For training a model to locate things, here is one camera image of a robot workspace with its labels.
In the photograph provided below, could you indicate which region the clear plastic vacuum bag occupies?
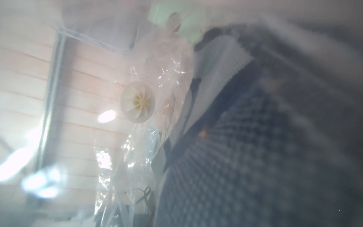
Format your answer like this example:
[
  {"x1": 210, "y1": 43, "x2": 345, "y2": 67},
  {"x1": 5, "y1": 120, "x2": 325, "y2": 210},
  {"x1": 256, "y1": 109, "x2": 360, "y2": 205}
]
[{"x1": 1, "y1": 1, "x2": 363, "y2": 227}]

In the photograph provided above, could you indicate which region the grey navy plaid blanket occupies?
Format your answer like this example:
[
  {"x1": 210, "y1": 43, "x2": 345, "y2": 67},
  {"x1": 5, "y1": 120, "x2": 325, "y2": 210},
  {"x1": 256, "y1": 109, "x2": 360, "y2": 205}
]
[{"x1": 154, "y1": 25, "x2": 363, "y2": 227}]

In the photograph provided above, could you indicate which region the white round bag valve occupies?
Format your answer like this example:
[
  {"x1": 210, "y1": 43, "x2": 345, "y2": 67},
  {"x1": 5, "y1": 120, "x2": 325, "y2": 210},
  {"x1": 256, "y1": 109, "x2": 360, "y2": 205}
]
[{"x1": 120, "y1": 81, "x2": 156, "y2": 124}]

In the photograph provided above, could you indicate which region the green pen holder cup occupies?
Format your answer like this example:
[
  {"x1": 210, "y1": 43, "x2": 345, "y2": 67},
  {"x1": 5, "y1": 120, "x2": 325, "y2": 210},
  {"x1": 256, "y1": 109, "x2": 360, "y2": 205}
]
[{"x1": 147, "y1": 1, "x2": 207, "y2": 43}]

